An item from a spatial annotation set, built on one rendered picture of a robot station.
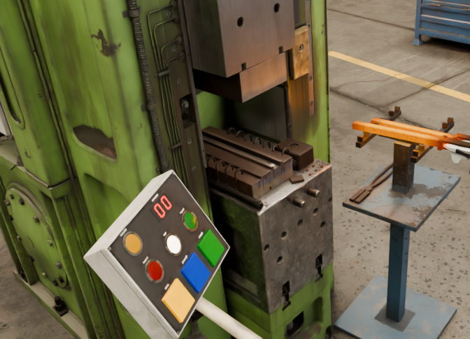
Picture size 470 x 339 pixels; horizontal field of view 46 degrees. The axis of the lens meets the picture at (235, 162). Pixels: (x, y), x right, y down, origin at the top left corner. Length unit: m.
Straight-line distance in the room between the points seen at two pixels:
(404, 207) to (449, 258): 0.95
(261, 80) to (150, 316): 0.76
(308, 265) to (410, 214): 0.42
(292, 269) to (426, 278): 1.04
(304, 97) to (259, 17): 0.56
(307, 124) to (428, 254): 1.19
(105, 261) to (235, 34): 0.71
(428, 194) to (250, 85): 0.90
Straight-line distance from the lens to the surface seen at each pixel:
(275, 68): 1.71
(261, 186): 1.81
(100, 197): 2.07
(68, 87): 1.88
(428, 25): 5.82
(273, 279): 1.96
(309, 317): 2.40
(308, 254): 2.08
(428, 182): 2.29
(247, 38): 1.60
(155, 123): 1.59
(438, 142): 1.90
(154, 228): 1.37
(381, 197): 2.19
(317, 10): 2.07
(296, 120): 2.09
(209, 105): 2.22
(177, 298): 1.35
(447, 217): 3.32
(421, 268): 2.96
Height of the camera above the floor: 1.94
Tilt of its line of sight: 30 degrees down
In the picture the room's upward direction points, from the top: 7 degrees counter-clockwise
